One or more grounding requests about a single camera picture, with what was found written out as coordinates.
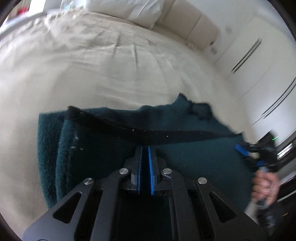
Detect white pillow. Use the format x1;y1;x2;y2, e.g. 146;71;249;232
86;0;164;29

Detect person's right hand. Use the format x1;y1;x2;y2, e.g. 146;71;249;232
251;170;280;206

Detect dark teal fleece garment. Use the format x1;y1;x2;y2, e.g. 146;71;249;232
37;94;253;210

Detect beige bed sheet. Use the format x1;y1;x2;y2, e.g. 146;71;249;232
1;11;254;237

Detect white wardrobe with black handles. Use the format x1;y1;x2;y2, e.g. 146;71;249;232
215;17;295;144

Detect beige padded headboard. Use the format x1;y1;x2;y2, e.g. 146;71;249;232
156;0;220;51

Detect wall power socket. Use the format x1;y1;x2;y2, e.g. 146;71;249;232
210;46;218;55

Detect black jacket right forearm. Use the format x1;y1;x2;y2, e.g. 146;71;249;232
256;200;284;237

